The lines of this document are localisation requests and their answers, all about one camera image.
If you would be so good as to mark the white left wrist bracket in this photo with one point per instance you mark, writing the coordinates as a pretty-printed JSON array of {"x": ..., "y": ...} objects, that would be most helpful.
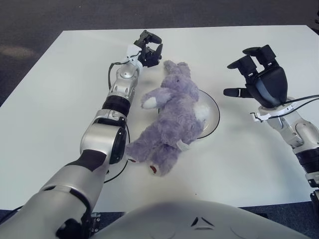
[{"x": 132, "y": 49}]

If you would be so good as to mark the grey robot torso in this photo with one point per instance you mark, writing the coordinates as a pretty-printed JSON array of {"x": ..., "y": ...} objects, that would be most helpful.
[{"x": 162, "y": 219}]

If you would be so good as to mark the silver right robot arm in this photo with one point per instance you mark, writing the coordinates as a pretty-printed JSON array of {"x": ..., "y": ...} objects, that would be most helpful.
[{"x": 294, "y": 129}]

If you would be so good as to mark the metal table leg bracket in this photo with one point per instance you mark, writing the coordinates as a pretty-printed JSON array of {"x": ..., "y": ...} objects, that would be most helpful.
[{"x": 95, "y": 216}]

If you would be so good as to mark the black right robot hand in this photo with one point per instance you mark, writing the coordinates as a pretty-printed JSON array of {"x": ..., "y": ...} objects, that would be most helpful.
[{"x": 271, "y": 84}]

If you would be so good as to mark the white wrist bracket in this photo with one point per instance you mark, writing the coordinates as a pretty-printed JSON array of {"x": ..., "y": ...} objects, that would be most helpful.
[
  {"x": 132, "y": 49},
  {"x": 264, "y": 115}
]

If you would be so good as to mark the white plate with black rim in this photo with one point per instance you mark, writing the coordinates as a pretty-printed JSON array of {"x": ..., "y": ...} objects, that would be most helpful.
[{"x": 211, "y": 112}]

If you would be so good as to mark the purple plush bunny doll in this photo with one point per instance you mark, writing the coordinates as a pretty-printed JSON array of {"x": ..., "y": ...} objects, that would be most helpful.
[{"x": 174, "y": 112}]

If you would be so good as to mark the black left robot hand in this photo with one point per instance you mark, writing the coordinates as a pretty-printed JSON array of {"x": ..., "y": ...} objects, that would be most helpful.
[{"x": 150, "y": 58}]

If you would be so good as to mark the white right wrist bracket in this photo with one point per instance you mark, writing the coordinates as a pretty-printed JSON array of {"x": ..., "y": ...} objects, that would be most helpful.
[{"x": 264, "y": 115}]

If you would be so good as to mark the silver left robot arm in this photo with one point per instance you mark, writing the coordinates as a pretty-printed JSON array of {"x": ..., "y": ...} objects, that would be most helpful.
[{"x": 99, "y": 134}]

